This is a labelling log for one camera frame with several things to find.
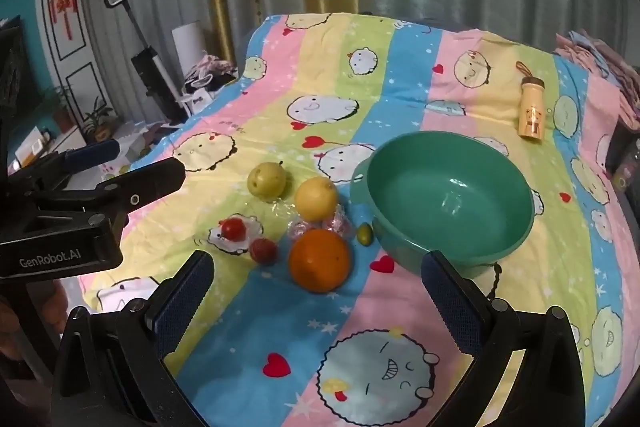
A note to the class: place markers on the yellow lemon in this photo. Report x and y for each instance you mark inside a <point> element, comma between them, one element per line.
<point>316,199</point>

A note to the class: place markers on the green plastic bowl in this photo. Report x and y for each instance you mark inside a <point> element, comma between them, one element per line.
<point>442,191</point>

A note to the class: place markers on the colourful cartoon striped sheet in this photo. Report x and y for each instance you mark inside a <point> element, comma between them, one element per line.
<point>351,147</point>

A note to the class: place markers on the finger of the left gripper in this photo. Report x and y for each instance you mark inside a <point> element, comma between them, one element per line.
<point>134,189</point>
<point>59,164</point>

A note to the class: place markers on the folded clothes pile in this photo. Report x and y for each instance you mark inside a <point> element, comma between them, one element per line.
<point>600,59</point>

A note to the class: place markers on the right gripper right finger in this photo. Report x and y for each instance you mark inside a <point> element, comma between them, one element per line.
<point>465,310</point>

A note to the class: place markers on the red cherry tomato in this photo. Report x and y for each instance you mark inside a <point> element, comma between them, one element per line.
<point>233,229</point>

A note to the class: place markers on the small green olive fruit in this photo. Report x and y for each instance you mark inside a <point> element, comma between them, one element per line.
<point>364,234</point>

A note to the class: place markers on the yellow bear bottle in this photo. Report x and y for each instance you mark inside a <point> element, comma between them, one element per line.
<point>532,116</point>

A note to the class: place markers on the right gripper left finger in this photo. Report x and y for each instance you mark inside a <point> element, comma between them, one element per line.
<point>172,306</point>

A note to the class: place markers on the white cylinder lamp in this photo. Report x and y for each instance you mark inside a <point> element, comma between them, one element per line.
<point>190,44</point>

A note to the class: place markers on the green pear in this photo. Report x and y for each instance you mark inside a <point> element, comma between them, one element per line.
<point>267,181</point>

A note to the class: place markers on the potted plant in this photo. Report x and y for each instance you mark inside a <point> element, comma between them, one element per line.
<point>99,122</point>

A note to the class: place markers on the orange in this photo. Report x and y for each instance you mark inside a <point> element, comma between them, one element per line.
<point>319,261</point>

